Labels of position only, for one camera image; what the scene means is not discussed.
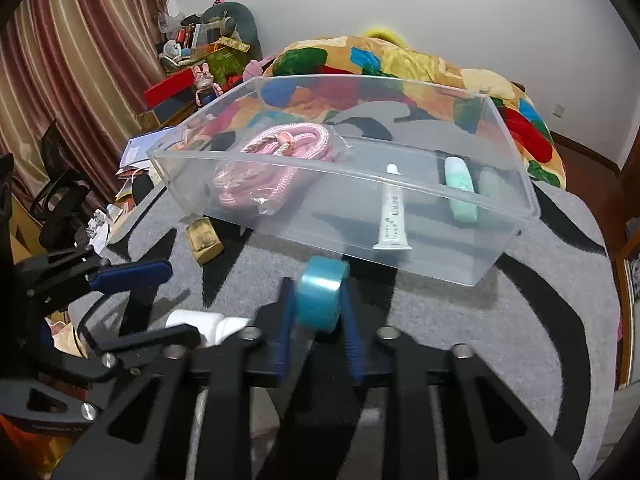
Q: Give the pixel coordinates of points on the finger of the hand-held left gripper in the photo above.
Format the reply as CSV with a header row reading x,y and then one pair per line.
x,y
150,340
137,274

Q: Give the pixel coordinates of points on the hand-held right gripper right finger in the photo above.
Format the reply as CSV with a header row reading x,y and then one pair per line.
x,y
351,345

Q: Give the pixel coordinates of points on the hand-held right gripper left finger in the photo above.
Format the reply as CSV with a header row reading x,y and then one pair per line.
x,y
283,332

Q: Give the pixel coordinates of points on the teal tape roll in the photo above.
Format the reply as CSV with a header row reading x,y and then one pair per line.
x,y
320,295

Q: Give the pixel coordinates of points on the white plastic bottle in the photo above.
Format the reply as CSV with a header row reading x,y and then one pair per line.
x,y
220,325

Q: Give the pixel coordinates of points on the clear plastic storage bin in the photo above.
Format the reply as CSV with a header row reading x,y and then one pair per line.
x,y
350,200

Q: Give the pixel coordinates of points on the small gold box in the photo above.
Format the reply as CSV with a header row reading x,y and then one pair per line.
x,y
204,242

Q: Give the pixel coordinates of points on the black office chair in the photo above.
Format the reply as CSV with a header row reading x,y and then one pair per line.
x,y
60,195

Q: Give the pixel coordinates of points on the pile of papers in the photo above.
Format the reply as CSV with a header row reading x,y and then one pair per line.
x,y
137,152

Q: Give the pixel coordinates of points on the white squeeze tube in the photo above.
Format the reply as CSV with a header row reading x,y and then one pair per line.
x,y
395,210

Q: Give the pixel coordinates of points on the grey black printed blanket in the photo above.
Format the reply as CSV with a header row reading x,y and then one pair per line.
x,y
500,310

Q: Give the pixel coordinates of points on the dark blue box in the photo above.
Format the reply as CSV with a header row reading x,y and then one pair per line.
x,y
175,107

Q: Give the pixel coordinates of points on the mint green bottle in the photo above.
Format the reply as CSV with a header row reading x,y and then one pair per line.
x,y
460,190

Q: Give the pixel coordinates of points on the red flat box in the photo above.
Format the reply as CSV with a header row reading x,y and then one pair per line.
x,y
167,85

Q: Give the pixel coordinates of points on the pink rabbit toy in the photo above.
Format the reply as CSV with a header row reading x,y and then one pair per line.
x,y
205,82

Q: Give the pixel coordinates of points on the striped red curtain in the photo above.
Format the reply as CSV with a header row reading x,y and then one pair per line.
x,y
65,60

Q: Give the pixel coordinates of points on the green patterned box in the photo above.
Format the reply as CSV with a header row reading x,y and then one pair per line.
x,y
225,60

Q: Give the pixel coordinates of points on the grey plush toy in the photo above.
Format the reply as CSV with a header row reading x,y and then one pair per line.
x,y
240,22

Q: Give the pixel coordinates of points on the wooden bedside furniture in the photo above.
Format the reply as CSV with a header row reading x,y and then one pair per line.
x,y
627,310

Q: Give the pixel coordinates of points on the colourful floral quilt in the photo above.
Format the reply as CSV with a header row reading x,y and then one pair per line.
x,y
440,75

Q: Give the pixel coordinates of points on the yellow pillow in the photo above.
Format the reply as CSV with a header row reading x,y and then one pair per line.
x,y
382,35

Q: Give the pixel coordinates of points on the white wall outlet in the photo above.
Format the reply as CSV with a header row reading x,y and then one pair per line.
x,y
558,110

